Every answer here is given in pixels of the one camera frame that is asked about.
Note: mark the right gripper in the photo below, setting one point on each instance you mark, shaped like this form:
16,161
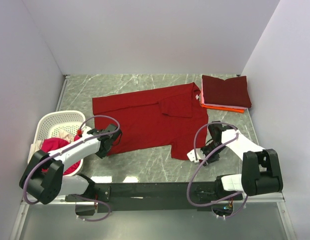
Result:
209,160

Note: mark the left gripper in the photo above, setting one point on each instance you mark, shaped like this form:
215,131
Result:
102,155

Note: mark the red t-shirt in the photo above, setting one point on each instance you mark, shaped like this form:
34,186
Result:
154,118

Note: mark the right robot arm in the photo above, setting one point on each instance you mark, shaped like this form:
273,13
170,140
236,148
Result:
261,172

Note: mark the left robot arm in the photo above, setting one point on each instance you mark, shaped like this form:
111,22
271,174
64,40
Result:
43,179

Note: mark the black base beam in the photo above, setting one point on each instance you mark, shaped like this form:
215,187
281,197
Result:
157,196

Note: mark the pink t-shirt in basket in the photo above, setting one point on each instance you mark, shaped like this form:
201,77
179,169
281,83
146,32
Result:
55,143

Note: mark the white laundry basket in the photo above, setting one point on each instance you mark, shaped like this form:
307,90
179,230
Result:
52,123

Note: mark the folded maroon t-shirt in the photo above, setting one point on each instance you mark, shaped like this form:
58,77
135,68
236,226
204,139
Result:
230,92

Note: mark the beige t-shirt in basket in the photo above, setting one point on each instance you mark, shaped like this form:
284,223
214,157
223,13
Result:
37,145

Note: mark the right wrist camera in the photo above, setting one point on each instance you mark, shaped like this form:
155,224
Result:
195,156

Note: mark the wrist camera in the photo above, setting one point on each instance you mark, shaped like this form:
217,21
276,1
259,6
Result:
195,156
82,131

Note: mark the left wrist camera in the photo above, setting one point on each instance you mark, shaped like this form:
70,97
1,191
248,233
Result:
82,131

